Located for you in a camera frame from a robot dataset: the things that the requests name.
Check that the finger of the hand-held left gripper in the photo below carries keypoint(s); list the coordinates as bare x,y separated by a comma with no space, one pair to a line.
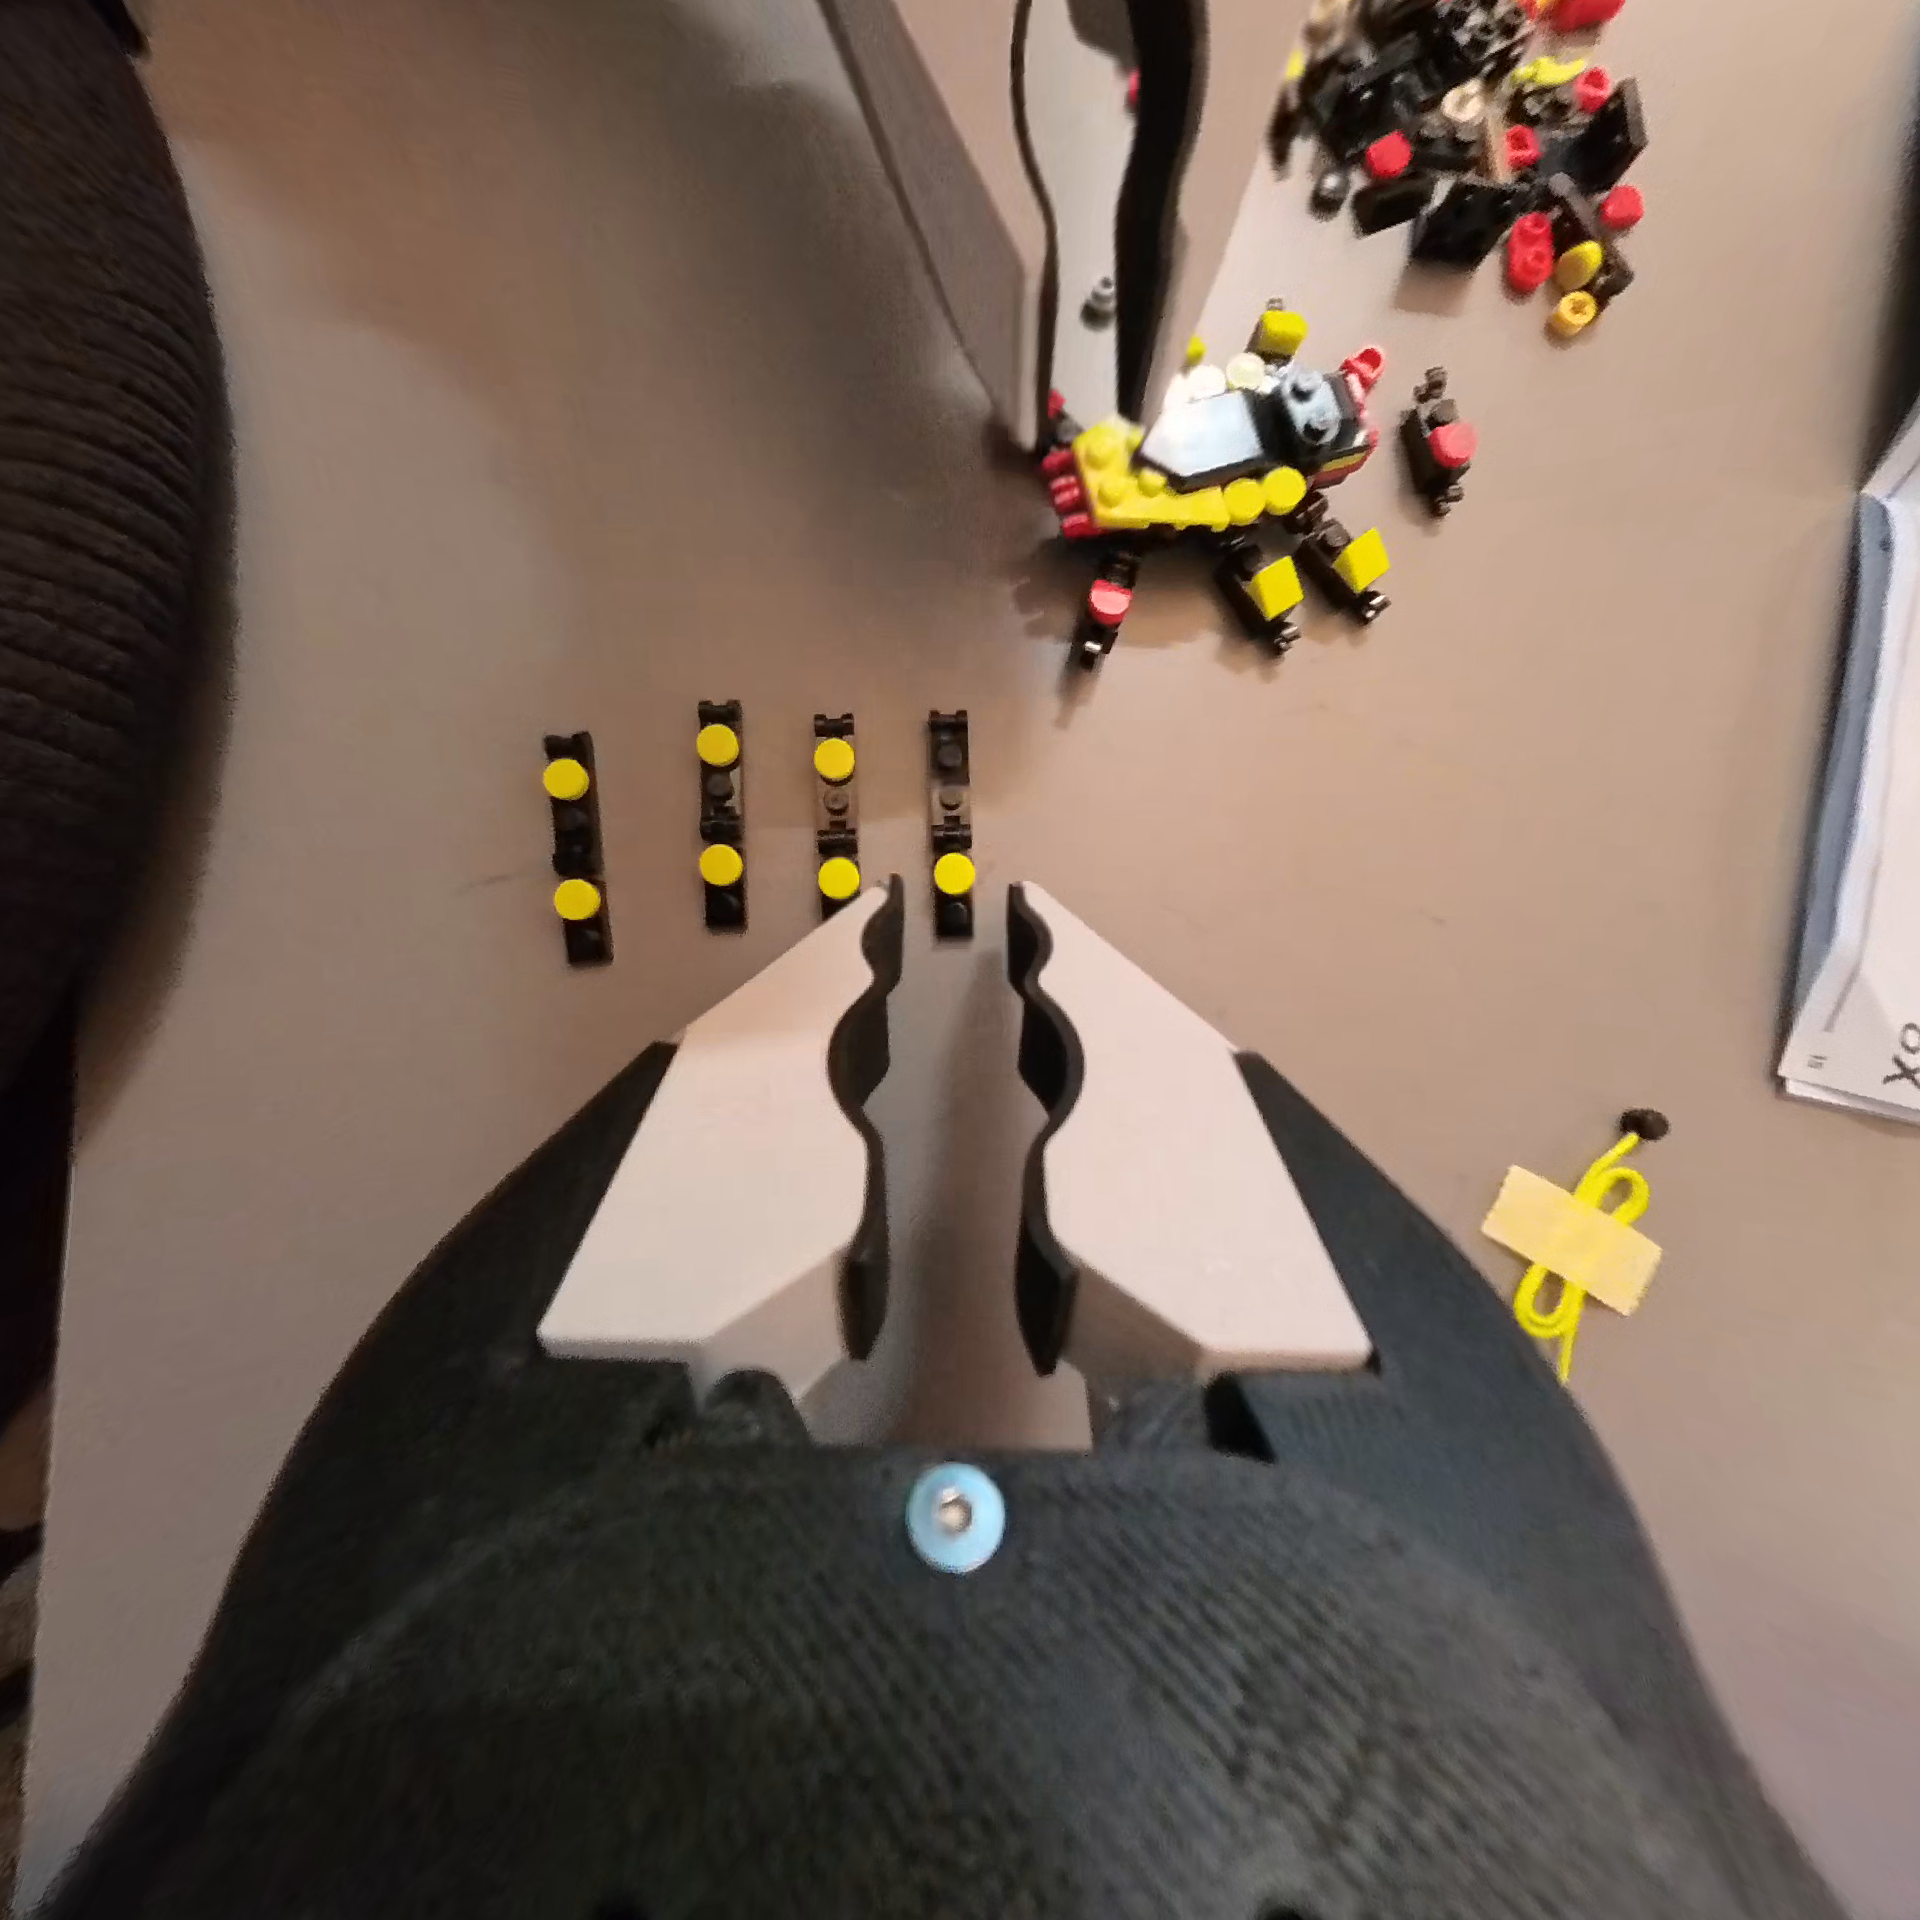
945,181
1230,91

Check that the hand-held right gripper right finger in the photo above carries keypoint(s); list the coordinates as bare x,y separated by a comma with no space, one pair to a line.
1201,1202

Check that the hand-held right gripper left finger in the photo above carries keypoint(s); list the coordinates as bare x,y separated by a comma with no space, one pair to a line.
705,1184

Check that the black lego strip yellow tiles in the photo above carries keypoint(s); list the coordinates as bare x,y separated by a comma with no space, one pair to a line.
838,878
721,868
564,778

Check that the yellow black lego model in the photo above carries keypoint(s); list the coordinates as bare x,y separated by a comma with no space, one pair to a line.
1213,436

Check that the grey round lego piece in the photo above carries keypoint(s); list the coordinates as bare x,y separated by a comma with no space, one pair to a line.
1101,304

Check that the pile of loose lego pieces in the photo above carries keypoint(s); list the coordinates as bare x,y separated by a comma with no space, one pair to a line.
1470,211

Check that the black lego leg red tip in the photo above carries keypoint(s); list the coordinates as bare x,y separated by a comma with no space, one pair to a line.
1446,447

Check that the masking tape piece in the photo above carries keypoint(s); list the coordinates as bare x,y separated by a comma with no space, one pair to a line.
1545,1224

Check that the white instruction booklet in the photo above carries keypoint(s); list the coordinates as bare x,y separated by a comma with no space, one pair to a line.
1861,901

